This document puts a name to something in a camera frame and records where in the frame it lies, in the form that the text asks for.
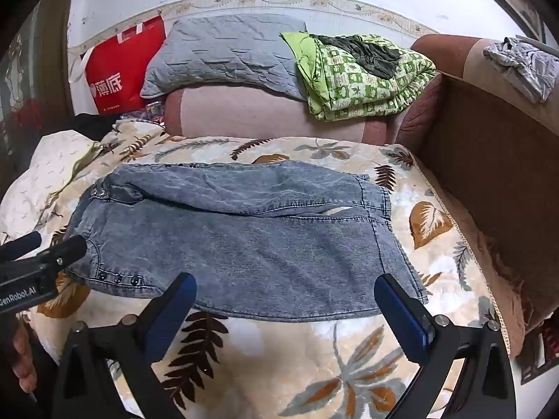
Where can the black cloth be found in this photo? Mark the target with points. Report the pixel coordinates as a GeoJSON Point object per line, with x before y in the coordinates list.
{"type": "Point", "coordinates": [94, 124]}

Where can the blue denim pants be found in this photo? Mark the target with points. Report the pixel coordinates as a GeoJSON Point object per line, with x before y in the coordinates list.
{"type": "Point", "coordinates": [244, 235]}

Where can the leaf-printed cream blanket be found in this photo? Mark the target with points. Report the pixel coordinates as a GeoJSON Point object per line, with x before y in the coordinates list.
{"type": "Point", "coordinates": [270, 366]}

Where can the brown and pink sofa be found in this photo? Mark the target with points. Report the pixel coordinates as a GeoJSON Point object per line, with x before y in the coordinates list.
{"type": "Point", "coordinates": [270, 113]}

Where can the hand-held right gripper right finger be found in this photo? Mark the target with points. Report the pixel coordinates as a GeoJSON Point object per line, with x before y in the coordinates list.
{"type": "Point", "coordinates": [401, 318]}

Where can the crumpled grey cloth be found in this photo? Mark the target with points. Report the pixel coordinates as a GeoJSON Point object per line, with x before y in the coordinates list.
{"type": "Point", "coordinates": [524, 70]}

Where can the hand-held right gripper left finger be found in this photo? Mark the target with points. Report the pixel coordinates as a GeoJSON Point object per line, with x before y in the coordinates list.
{"type": "Point", "coordinates": [174, 310]}

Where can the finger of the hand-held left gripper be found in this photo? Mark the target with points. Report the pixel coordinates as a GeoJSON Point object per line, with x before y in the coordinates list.
{"type": "Point", "coordinates": [67, 251]}
{"type": "Point", "coordinates": [22, 244]}

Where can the grey quilted pillow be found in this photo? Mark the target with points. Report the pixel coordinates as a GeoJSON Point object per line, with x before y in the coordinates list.
{"type": "Point", "coordinates": [218, 52]}

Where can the green patterned quilt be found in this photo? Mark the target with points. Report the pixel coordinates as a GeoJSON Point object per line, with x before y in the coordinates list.
{"type": "Point", "coordinates": [349, 87]}

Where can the purple packet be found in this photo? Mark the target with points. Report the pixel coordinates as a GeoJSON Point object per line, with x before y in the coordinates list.
{"type": "Point", "coordinates": [146, 113]}

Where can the dark olive garment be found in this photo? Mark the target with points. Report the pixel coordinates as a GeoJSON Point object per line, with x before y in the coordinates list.
{"type": "Point", "coordinates": [367, 54]}

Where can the red shopping bag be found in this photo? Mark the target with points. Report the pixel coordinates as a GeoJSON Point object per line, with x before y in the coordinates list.
{"type": "Point", "coordinates": [118, 74]}

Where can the white printed pillow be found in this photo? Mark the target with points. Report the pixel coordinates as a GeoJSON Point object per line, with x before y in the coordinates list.
{"type": "Point", "coordinates": [43, 170]}

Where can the person's left hand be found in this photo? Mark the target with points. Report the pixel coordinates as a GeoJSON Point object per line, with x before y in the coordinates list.
{"type": "Point", "coordinates": [24, 358]}

